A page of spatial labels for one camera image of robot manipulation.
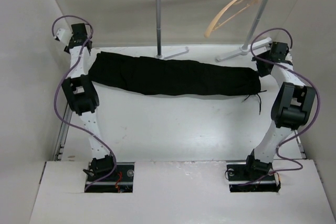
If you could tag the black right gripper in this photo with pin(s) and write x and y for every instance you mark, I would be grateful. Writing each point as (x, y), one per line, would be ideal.
(262, 72)

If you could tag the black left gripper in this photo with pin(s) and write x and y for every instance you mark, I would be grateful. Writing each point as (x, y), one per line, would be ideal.
(71, 40)

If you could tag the black trousers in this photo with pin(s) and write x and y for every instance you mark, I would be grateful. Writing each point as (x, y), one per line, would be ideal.
(150, 76)

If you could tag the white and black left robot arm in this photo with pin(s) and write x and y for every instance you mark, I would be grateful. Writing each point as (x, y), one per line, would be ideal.
(83, 99)

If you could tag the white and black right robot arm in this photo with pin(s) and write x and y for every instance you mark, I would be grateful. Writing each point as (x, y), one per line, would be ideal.
(291, 108)

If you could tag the beige plastic hanger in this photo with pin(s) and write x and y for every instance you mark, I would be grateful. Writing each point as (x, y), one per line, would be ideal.
(227, 13)

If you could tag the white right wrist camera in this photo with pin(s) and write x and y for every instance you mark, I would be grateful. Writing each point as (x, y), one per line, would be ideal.
(288, 58)

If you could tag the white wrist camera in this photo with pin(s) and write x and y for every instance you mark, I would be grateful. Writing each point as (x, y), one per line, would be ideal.
(288, 58)
(63, 36)

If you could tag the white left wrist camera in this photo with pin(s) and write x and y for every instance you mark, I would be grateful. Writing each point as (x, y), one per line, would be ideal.
(63, 36)

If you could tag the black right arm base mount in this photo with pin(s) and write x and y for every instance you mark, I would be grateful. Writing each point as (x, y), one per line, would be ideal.
(241, 181)

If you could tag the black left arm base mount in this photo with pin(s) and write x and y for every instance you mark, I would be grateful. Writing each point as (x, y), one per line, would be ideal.
(121, 181)

